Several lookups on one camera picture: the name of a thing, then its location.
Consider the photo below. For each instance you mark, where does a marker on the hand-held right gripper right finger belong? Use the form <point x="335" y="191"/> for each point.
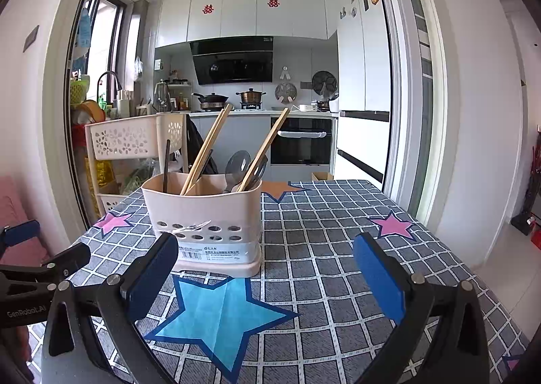
<point x="378" y="278"/>

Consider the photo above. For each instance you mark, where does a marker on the white wall cabinets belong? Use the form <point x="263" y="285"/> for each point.
<point x="245" y="16"/>

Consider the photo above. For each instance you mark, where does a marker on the dark metal kettle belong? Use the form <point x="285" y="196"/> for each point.
<point x="322" y="106"/>

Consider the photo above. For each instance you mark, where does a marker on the grey wall switch plate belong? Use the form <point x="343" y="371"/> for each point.
<point x="31" y="38"/>

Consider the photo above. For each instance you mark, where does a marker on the gold foil bundle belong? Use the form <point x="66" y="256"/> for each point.
<point x="100" y="175"/>

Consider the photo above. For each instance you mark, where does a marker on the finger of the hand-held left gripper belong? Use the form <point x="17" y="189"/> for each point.
<point x="63" y="259"/>
<point x="21" y="234"/>

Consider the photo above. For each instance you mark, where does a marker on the cardboard box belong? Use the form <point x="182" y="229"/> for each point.
<point x="323" y="176"/>

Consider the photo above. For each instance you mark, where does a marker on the cream plastic basket cart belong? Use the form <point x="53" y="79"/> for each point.
<point x="122" y="137"/>

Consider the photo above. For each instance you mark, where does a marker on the black wok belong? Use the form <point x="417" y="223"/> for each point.
<point x="211" y="100"/>

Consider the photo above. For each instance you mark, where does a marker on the blue hanging cloth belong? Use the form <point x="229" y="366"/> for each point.
<point x="83" y="29"/>

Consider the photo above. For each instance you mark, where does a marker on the copper cooking pot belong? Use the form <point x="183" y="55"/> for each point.
<point x="251" y="97"/>

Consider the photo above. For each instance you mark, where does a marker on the black plastic bag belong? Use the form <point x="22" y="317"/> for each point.
<point x="196" y="143"/>

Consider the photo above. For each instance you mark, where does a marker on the white refrigerator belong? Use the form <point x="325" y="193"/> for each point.
<point x="363" y="63"/>

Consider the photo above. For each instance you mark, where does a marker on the clear hanging plastic bag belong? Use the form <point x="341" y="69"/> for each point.
<point x="138" y="68"/>

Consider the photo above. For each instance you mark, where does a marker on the grey kitchen counter cabinet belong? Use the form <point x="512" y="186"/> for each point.
<point x="236" y="134"/>

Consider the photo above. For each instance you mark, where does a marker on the white kitchen appliance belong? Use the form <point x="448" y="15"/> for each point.
<point x="333" y="106"/>

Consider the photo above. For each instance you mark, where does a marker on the kitchen faucet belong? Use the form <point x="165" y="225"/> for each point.
<point x="110" y="74"/>

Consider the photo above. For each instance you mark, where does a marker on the black built-in oven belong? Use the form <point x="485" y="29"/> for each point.
<point x="300" y="147"/>

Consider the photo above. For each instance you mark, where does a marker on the plastic bag of greens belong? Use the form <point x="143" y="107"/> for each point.
<point x="141" y="177"/>

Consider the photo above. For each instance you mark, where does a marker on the red paper decal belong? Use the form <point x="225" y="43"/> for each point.
<point x="273" y="2"/>
<point x="207" y="10"/>

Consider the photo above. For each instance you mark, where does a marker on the glass kettle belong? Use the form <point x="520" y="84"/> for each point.
<point x="162" y="96"/>

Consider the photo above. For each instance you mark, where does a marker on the white sliding door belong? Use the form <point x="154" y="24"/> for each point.
<point x="416" y="71"/>

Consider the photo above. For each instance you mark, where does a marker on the red container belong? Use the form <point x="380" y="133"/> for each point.
<point x="79" y="134"/>

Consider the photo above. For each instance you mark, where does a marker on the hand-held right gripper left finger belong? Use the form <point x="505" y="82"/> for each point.
<point x="152" y="278"/>

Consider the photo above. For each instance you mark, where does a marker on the grey checked star tablecloth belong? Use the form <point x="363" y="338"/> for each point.
<point x="321" y="248"/>

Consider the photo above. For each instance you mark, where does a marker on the round wall trivet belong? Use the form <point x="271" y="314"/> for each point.
<point x="285" y="93"/>

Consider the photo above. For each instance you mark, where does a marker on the dark metal spoon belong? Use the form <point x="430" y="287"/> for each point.
<point x="166" y="164"/>
<point x="236" y="166"/>
<point x="258" y="170"/>

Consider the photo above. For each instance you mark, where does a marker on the red decorative branches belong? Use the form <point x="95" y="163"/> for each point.
<point x="536" y="172"/>

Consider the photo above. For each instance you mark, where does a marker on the black range hood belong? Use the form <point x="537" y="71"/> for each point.
<point x="232" y="60"/>

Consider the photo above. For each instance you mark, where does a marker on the beige plastic utensil holder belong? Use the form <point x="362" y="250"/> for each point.
<point x="211" y="206"/>

